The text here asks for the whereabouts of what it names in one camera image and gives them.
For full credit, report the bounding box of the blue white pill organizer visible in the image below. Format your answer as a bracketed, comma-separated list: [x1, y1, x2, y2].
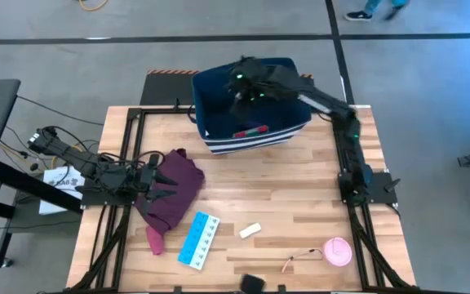
[177, 211, 221, 271]

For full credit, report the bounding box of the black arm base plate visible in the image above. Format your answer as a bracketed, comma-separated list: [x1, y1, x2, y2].
[80, 185, 138, 207]
[338, 171, 400, 205]

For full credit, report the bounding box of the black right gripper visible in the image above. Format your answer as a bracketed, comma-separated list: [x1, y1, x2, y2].
[227, 56, 279, 120]

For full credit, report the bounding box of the black table-level camera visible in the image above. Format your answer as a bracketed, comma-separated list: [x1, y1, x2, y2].
[240, 273, 267, 294]

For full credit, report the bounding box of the purple cloth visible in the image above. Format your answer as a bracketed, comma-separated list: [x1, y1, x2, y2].
[135, 148, 206, 256]

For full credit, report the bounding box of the navy white striped fabric basket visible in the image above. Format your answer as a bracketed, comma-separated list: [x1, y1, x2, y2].
[191, 56, 313, 155]

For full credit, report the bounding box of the white eraser block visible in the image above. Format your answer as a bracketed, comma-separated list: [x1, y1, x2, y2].
[238, 222, 262, 240]

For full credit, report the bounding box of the white printed paper sheet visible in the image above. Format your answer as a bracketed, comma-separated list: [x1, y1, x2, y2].
[38, 166, 86, 216]

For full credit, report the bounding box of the person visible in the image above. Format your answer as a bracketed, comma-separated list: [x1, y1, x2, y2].
[344, 0, 411, 22]

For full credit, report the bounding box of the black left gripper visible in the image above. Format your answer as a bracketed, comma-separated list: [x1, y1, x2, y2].
[136, 154, 179, 201]

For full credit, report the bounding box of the black floor cable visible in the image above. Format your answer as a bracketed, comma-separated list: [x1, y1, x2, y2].
[16, 95, 105, 127]

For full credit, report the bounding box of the black mat with hazard stripes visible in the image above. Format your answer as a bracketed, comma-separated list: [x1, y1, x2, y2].
[140, 68, 316, 108]

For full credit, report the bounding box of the yellow floor cable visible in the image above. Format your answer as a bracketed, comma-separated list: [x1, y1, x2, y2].
[78, 0, 109, 12]

